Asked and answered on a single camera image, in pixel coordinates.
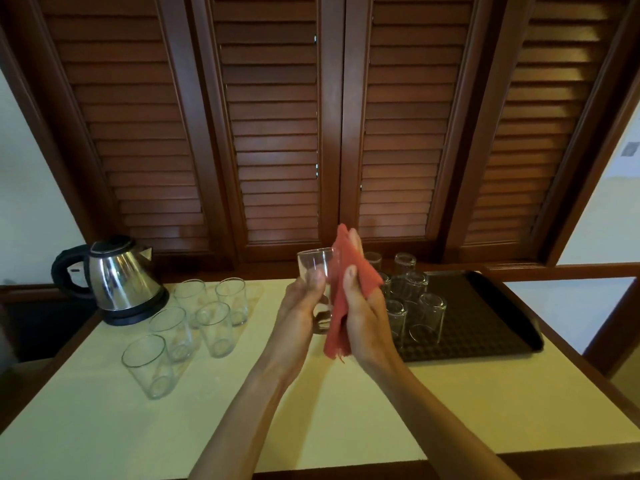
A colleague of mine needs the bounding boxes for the person's right hand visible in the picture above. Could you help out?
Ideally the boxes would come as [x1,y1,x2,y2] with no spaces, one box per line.
[343,266,406,379]

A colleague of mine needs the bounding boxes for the person's left hand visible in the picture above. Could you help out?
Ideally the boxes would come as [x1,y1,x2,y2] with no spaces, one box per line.
[265,267,329,385]

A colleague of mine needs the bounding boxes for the red cloth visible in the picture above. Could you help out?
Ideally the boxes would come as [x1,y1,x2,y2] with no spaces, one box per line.
[323,223,385,363]

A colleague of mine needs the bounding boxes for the group of clear glasses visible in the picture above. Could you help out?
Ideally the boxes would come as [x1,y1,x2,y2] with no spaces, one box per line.
[121,277,249,401]

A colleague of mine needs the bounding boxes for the dark brown textured tray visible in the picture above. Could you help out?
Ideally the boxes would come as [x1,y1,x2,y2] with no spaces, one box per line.
[385,271,545,363]

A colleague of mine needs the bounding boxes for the person's left forearm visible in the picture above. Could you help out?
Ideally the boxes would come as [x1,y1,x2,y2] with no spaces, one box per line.
[187,362,291,480]

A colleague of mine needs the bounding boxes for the person's right forearm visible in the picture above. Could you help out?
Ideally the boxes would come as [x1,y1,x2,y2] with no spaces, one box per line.
[379,362,521,480]

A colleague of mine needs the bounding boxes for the steel electric kettle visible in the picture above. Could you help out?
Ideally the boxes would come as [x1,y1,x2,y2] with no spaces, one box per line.
[51,235,171,327]
[103,289,171,327]

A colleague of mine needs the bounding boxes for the brown louvered wooden shutter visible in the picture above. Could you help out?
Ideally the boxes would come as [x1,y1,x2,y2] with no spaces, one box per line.
[189,0,346,263]
[339,0,516,261]
[9,0,233,263]
[442,0,640,265]

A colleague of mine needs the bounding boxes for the white paper notice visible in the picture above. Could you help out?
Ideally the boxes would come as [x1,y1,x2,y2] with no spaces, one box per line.
[607,107,640,179]

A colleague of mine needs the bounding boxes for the brown wooden wall rail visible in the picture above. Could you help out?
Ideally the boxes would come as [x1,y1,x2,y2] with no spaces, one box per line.
[482,262,640,283]

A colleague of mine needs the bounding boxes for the brown wooden door frame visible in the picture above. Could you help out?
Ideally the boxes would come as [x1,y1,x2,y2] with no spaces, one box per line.
[582,277,640,378]

